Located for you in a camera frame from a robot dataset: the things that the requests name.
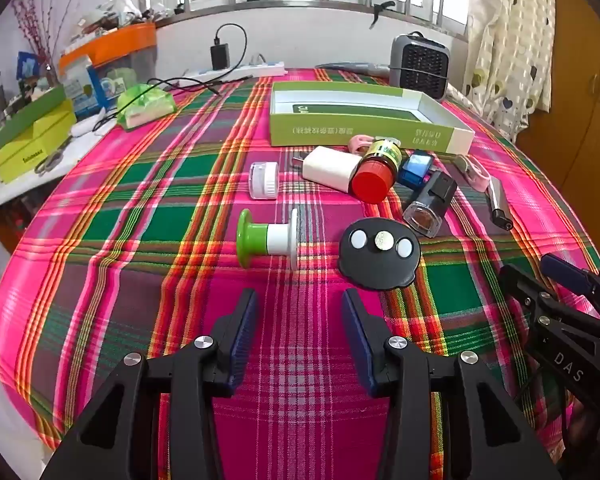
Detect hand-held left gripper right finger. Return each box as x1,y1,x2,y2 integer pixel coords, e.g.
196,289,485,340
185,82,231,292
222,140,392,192
341,288,563,480

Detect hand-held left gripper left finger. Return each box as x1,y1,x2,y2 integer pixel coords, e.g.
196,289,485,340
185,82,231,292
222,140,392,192
40,288,259,480

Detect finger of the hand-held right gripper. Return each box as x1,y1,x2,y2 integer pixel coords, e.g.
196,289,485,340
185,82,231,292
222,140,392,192
540,253,600,321
498,263,600,349

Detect black disc with white dots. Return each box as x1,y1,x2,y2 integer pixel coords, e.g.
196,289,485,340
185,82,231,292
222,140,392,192
338,218,422,291

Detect silver lighter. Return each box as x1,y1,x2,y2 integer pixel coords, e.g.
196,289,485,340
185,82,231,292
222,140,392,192
485,178,515,231

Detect green and white spool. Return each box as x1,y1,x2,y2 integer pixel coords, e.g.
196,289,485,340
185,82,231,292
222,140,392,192
236,208,299,272

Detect pink and grey tool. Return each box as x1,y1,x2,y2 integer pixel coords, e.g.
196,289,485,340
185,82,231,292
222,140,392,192
452,154,491,192

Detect black device with clear cap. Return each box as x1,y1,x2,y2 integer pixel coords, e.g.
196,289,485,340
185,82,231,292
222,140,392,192
402,170,458,237

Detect small white round jar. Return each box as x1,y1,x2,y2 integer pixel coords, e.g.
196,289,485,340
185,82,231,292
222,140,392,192
248,161,278,199

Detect red lid glass jar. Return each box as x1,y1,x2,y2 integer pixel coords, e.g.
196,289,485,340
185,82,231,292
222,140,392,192
351,137,403,204

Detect blue translucent device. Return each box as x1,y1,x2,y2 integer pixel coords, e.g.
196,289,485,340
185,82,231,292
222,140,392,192
397,150,435,188

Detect white charger plug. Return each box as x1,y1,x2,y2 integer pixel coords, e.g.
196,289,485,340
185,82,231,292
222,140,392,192
292,146,363,193

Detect shallow green cardboard box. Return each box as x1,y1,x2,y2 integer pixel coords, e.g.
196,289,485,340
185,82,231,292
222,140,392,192
269,81,476,156

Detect pink green plaid cloth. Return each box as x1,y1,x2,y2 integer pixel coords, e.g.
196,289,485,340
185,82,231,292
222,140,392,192
0,67,600,466

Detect wooden wardrobe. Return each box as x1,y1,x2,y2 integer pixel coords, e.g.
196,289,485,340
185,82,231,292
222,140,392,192
515,0,600,266

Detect white leaf print pillow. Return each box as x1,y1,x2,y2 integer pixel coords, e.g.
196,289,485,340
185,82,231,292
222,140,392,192
445,82,481,111

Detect cream patterned curtain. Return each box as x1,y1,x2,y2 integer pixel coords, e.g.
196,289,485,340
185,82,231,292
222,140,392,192
462,0,556,141

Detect grey portable heater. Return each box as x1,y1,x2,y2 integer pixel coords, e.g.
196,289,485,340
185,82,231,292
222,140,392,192
389,32,451,101

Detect green tissue pack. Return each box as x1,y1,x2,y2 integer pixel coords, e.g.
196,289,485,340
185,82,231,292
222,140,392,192
116,84,176,132

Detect white power strip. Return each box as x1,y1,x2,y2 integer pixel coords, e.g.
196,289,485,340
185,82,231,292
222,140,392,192
185,60,286,81

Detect grey floral cloth roll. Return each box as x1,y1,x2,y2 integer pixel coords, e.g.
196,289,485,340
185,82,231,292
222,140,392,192
314,60,392,75

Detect lime green cardboard box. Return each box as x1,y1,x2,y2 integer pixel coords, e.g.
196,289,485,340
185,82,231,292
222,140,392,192
0,102,78,184

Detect black power adapter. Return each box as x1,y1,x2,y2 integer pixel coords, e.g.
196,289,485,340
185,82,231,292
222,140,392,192
210,37,231,71

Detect blue and white box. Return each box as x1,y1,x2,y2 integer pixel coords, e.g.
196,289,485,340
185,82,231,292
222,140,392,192
62,57,111,118

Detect dark green flat box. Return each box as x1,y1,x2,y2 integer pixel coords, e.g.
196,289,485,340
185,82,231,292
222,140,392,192
0,84,67,148

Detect black window latch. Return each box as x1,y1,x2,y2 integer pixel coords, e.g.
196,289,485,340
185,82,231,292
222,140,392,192
369,1,396,29

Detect clear storage bin orange lid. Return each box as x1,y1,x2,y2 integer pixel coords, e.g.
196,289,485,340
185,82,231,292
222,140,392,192
57,22,158,111

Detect pile of small packets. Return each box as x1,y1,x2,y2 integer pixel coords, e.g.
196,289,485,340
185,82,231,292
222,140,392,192
62,0,146,43

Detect dried purple flower branches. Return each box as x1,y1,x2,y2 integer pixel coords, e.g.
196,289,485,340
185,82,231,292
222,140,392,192
11,0,93,73

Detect grey handled scissors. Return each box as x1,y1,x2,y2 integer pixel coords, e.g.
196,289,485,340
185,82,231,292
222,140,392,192
34,135,73,176

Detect black adapter cable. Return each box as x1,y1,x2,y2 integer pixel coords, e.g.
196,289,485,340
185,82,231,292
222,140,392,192
92,23,253,133

